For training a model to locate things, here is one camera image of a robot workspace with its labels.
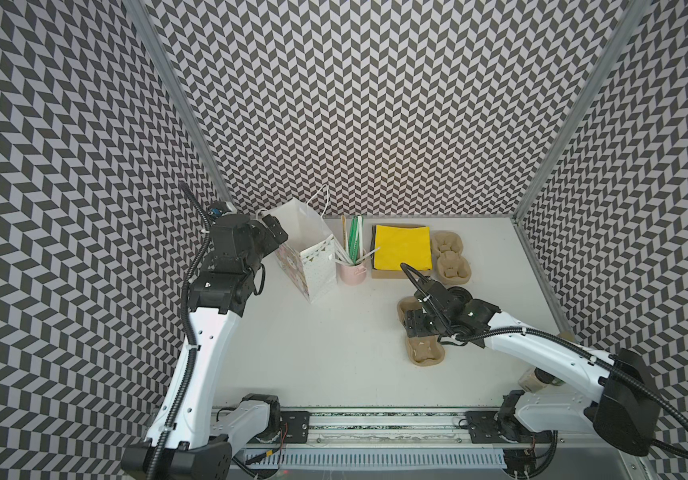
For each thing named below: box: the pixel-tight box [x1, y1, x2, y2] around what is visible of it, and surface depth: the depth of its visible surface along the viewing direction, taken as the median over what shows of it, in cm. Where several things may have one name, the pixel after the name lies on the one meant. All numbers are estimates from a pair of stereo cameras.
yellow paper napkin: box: [373, 225, 433, 271], surface depth 107 cm
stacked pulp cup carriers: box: [431, 230, 472, 285], surface depth 101 cm
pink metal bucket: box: [339, 262, 367, 286], surface depth 98 cm
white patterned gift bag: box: [265, 197, 337, 304], surface depth 88 cm
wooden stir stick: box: [342, 215, 347, 252], surface depth 96 cm
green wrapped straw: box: [348, 215, 359, 265], surface depth 96 cm
